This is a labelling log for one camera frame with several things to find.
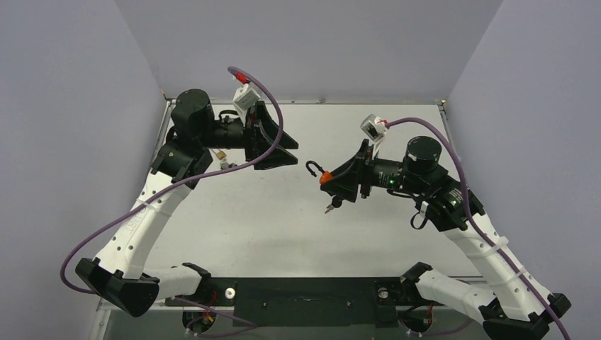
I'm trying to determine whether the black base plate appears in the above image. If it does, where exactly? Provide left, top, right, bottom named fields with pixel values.
left=191, top=277, right=431, bottom=328

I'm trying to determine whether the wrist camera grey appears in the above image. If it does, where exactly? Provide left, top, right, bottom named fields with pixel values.
left=360, top=114, right=388, bottom=156
left=232, top=84, right=261, bottom=125

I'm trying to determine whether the brass padlock keys grey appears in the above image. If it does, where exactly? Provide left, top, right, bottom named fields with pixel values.
left=220, top=160, right=236, bottom=170

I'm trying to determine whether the orange padlock keys black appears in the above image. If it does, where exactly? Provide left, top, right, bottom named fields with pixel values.
left=325, top=195, right=344, bottom=214

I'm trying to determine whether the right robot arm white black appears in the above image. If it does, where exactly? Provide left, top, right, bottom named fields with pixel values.
left=320, top=136, right=571, bottom=339

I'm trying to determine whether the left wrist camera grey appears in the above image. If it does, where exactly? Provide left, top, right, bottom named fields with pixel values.
left=232, top=84, right=261, bottom=125

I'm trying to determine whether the orange padlock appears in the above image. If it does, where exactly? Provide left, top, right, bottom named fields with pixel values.
left=305, top=160, right=334, bottom=185

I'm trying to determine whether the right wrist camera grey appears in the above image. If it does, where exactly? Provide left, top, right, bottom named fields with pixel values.
left=360, top=114, right=388, bottom=156

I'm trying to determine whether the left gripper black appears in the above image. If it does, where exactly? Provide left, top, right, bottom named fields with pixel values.
left=200, top=102, right=299, bottom=169

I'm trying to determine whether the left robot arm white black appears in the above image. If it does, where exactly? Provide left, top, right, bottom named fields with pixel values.
left=75, top=89, right=298, bottom=317

